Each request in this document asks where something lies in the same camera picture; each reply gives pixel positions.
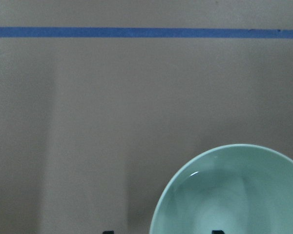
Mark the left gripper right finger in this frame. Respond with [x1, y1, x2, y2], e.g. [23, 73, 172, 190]
[211, 230, 225, 234]

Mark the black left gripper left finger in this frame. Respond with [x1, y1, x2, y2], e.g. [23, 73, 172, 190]
[103, 230, 114, 234]

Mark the green ceramic bowl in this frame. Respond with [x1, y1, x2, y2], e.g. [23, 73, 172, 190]
[149, 144, 293, 234]

